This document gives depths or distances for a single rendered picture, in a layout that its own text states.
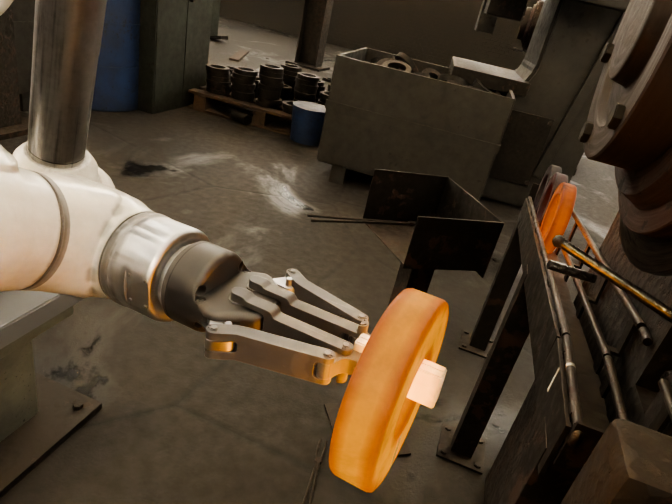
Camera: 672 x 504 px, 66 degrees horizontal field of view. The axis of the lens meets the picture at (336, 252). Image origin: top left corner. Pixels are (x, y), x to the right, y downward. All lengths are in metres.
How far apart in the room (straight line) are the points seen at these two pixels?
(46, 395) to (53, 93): 0.82
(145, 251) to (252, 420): 1.09
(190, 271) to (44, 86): 0.67
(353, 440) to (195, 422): 1.15
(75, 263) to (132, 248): 0.05
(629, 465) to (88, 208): 0.49
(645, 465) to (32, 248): 0.51
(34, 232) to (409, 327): 0.28
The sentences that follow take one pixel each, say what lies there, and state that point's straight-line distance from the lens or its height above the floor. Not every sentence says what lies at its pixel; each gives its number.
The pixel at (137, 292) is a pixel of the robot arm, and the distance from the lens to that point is 0.46.
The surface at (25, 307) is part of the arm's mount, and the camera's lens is 1.20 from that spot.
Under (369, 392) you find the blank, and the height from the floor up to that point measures 0.87.
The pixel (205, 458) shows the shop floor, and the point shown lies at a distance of 1.41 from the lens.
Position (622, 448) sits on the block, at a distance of 0.52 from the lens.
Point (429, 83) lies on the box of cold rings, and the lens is 3.02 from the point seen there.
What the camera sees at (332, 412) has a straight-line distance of 1.55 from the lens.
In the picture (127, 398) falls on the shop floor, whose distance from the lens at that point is 1.55.
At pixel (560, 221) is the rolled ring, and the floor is 0.70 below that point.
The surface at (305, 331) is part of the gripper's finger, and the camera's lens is 0.40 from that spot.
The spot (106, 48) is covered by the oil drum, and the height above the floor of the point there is 0.42.
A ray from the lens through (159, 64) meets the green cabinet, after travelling 4.03.
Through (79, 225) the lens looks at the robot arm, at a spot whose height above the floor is 0.87.
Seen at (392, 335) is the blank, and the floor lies 0.89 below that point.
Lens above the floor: 1.09
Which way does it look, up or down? 27 degrees down
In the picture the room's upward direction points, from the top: 13 degrees clockwise
